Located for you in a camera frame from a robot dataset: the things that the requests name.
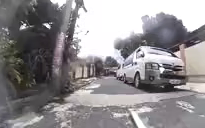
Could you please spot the white car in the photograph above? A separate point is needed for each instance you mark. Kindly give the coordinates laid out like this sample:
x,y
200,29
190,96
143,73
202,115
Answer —
x,y
119,71

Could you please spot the grey asphalt road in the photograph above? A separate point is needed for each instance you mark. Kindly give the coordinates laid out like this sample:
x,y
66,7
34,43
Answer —
x,y
110,103

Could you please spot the tree trunk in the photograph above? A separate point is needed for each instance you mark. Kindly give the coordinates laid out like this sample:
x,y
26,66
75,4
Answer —
x,y
59,53

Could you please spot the white van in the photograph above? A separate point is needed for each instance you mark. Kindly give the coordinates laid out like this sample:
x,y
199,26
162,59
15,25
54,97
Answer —
x,y
153,66

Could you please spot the dark leafy trees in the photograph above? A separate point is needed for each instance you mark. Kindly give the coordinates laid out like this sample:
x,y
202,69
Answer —
x,y
156,33

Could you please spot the robot's own part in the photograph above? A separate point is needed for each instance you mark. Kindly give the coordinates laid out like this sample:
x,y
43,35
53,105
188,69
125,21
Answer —
x,y
137,119

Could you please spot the green bushes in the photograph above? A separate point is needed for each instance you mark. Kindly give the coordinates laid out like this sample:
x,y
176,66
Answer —
x,y
6,63

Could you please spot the concrete sidewalk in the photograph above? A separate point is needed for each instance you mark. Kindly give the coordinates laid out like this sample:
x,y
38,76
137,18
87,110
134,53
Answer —
x,y
198,88

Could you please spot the low wall with gates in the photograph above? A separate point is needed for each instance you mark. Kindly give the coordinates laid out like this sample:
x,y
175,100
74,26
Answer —
x,y
83,69

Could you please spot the pale boundary wall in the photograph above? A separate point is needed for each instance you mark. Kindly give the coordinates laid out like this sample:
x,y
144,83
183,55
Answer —
x,y
198,60

